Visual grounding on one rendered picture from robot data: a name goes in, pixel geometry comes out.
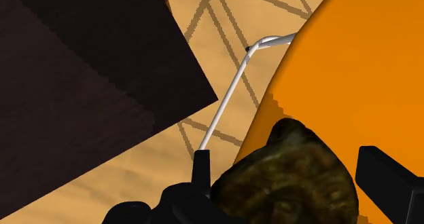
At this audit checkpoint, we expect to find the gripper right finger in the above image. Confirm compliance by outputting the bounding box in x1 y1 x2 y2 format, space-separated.
354 145 424 224

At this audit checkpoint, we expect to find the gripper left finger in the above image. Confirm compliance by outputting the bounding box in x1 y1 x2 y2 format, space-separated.
101 149 219 224

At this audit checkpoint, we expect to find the olive brown lumpy object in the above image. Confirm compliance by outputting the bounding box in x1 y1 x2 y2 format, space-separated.
210 117 360 224

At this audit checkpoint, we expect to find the orange table with white legs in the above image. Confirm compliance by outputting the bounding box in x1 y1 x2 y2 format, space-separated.
198 0 424 224

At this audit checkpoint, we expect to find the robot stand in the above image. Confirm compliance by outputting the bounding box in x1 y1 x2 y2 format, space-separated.
0 0 219 219

